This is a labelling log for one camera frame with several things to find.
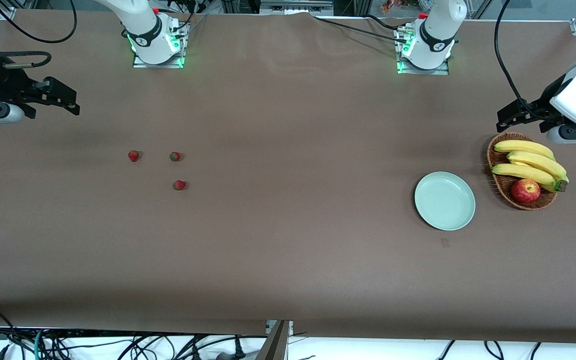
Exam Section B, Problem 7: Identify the pale green round plate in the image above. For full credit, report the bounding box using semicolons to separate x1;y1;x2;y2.
414;171;476;231

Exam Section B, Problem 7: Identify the yellow banana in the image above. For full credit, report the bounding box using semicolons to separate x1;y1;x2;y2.
491;163;560;193
494;140;556;161
507;151;569;183

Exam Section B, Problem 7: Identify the brown woven basket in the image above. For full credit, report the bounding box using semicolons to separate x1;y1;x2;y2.
486;132;559;211

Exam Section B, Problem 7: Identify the red apple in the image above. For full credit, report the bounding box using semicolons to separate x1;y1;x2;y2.
511;179;541;204

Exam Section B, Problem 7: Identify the grey equipment box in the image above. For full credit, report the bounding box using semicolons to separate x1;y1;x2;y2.
259;0;335;16

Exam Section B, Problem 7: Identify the brown table cover sheet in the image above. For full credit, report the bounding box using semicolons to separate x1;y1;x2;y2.
0;9;576;346

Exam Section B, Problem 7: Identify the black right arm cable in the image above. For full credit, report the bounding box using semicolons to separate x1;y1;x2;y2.
0;0;77;68

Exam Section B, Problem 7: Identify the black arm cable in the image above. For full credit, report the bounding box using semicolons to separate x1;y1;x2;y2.
0;0;77;68
494;0;539;113

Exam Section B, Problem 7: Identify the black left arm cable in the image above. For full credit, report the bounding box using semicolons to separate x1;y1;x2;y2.
494;0;539;113

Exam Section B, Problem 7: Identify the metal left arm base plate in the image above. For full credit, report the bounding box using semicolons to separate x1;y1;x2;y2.
396;25;450;76

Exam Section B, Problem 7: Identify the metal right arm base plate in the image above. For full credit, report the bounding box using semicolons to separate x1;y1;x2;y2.
133;24;189;69

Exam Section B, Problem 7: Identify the short black table cable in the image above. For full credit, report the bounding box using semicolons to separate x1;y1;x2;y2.
365;14;404;31

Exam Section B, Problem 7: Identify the long black table cable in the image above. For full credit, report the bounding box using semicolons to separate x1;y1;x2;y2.
313;16;409;43

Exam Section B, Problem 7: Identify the aluminium frame post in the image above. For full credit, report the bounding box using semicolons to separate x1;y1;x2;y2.
255;320;294;360

